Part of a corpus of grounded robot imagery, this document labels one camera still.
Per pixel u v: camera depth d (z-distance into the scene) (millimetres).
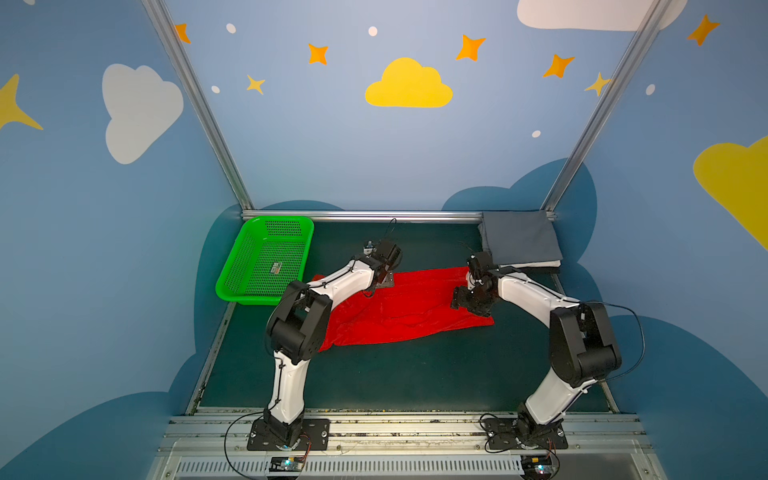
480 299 820
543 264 1046
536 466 717
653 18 701
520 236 1085
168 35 714
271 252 1111
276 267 1076
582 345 479
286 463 715
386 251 784
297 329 523
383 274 747
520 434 691
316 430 765
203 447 735
